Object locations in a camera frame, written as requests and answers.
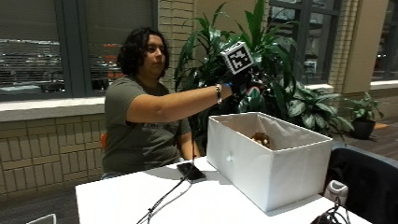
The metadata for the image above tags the white marker cube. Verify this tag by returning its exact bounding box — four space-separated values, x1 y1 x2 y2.
219 40 256 76

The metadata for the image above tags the tall green leafy plant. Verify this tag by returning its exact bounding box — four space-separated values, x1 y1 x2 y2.
173 0 301 152

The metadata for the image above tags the brown soft toy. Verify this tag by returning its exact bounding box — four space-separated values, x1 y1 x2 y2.
250 131 273 149

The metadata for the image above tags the variegated leafy plant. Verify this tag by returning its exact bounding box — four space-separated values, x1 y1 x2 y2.
285 83 356 138

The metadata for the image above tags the narrow dark-framed window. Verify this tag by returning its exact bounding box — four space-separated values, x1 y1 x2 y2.
268 0 344 87

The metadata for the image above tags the white fabric storage box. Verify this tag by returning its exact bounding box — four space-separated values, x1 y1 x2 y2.
205 111 334 213

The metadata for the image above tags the small green potted plant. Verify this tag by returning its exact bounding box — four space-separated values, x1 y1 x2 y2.
342 91 389 126

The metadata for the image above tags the the person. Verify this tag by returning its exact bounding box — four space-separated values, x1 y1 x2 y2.
100 26 266 181

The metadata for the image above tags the black plant pot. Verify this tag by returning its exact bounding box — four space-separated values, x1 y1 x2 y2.
350 119 377 141

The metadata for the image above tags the black smartphone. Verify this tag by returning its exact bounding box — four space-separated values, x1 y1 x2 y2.
176 161 208 184

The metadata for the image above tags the dark window at edge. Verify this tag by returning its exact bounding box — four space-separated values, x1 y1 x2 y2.
370 0 398 83

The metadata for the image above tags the grey chair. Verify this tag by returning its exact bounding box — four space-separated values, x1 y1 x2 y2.
330 143 398 171

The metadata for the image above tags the white small device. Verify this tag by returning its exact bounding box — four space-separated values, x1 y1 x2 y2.
324 179 350 206

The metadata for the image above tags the black garment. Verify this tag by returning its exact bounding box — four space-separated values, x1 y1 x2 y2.
322 147 398 224

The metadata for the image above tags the large dark-framed window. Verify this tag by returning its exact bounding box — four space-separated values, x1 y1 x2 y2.
0 0 160 103

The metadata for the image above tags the grey window sill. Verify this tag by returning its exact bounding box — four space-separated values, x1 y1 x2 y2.
0 96 107 123

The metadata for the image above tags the silver wrist bracelet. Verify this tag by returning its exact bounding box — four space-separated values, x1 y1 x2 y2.
215 83 225 105

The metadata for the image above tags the black cable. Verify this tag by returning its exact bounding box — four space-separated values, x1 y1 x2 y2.
136 115 200 224

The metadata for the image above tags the thin grey cable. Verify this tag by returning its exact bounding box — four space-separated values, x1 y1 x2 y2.
145 181 195 218

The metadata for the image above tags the bundle of black cables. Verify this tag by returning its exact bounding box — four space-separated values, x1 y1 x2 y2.
310 197 354 224

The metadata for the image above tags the white chair frame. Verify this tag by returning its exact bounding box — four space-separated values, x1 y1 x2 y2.
26 213 59 224

